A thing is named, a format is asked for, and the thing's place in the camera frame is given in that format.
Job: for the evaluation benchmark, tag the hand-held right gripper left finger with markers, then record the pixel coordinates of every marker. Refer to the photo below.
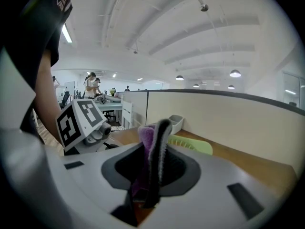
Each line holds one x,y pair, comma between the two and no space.
90,175

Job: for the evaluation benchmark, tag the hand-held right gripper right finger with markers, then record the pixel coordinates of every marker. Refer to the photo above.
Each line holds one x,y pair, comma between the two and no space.
214,175

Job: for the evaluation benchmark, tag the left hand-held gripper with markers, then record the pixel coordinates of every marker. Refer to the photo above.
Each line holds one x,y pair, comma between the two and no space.
76,123

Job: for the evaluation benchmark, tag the green small desk fan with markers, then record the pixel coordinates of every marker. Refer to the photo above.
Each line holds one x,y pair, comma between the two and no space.
190,143

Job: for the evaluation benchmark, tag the purple cleaning cloth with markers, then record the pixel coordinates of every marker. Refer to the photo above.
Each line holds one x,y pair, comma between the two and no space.
146,137

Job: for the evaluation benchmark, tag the person's left forearm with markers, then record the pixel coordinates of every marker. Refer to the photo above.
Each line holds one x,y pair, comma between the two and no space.
46,92

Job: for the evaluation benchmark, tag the black office chair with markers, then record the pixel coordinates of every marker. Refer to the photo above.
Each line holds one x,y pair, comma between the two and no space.
65,99

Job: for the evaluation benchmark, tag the wooden table black legs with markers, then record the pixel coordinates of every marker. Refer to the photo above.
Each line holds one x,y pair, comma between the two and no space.
250,168

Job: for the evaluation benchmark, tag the white wooden chair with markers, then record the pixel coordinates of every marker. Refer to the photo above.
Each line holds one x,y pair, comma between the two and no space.
127,111

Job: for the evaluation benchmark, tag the beige partition panel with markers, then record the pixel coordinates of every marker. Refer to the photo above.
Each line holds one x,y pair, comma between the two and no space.
135,104
226,123

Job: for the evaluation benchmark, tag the white pen holder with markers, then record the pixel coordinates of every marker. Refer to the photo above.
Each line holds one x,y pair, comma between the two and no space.
176,124

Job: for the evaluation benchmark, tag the white ceiling tube light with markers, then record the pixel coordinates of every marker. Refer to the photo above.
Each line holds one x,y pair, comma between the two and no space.
66,33

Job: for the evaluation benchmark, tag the black dome pendant lamp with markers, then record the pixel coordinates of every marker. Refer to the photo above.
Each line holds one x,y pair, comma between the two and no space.
196,85
235,73
231,87
179,77

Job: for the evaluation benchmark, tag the person's black t-shirt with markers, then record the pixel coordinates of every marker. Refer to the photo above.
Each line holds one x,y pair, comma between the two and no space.
35,20

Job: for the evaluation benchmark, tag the glass partition wall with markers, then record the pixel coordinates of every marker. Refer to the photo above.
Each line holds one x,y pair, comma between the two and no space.
291,87

